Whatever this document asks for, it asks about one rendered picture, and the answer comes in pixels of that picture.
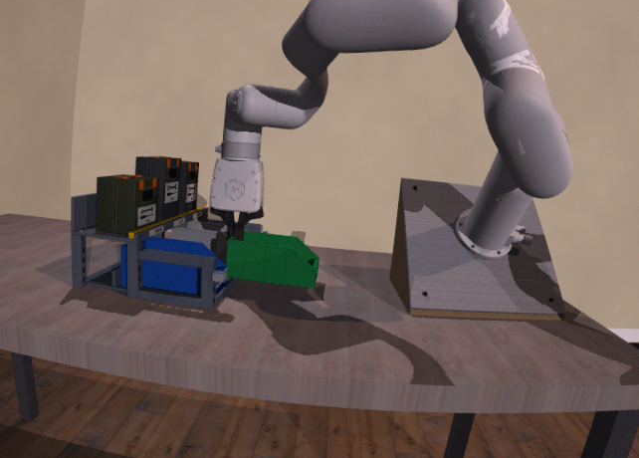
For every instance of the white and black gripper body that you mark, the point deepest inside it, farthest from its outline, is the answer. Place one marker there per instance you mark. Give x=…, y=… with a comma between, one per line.
x=236, y=186

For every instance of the grey metal shelf rack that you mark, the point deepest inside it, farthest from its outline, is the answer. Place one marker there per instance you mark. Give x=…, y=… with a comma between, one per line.
x=83, y=223

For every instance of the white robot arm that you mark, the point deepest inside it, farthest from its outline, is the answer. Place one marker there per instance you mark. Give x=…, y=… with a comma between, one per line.
x=533, y=158

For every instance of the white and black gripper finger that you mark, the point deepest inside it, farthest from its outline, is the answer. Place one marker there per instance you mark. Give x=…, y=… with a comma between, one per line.
x=228, y=218
x=244, y=218

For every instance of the green bin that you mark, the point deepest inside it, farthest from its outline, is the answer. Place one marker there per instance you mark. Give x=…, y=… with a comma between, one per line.
x=272, y=258

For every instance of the orange flat bar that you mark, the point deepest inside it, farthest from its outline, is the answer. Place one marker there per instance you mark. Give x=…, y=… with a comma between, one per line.
x=131, y=234

